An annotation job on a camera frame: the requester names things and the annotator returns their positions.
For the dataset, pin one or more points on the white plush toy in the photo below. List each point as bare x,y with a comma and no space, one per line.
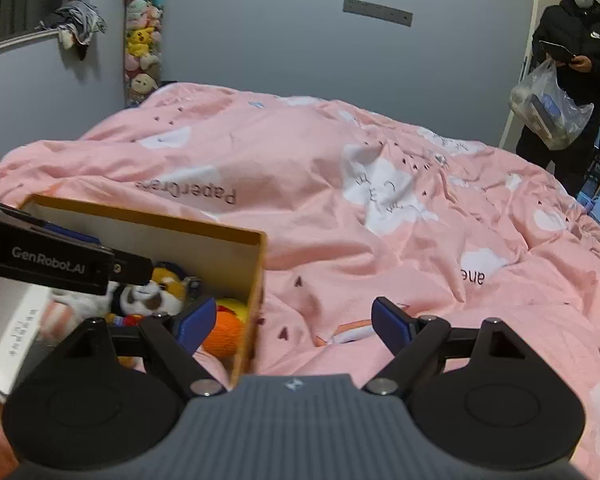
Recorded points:
75,310

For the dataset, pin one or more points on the white power bank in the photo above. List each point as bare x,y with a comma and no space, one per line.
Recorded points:
15,340

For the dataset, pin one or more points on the yellow orange plush toy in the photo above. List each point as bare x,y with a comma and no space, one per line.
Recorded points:
225,332

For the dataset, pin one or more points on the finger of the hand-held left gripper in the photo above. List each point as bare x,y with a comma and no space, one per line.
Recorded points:
135,267
72,236

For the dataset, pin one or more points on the white window ledge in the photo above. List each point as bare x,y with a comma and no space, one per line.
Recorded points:
15,42

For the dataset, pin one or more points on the grey crumpled clothes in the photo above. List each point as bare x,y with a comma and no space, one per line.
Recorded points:
77,17

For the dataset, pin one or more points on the dark tablet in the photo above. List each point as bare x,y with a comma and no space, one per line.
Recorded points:
557,50

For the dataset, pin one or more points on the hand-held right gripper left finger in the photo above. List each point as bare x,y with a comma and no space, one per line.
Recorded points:
197,325

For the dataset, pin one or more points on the pink cloud print blanket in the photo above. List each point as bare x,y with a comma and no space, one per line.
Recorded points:
330,210

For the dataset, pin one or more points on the orange cardboard box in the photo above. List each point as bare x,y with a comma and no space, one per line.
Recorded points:
250,310

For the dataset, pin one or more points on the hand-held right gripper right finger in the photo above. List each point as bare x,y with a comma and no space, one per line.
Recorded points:
390,325

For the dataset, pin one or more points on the hanging column of plush toys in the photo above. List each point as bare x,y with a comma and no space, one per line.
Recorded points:
142,35

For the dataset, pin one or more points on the plush dog with blue cap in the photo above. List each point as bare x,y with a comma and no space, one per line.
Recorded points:
155,295

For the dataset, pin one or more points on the clear plastic bag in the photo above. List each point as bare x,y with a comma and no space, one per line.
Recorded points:
550,105

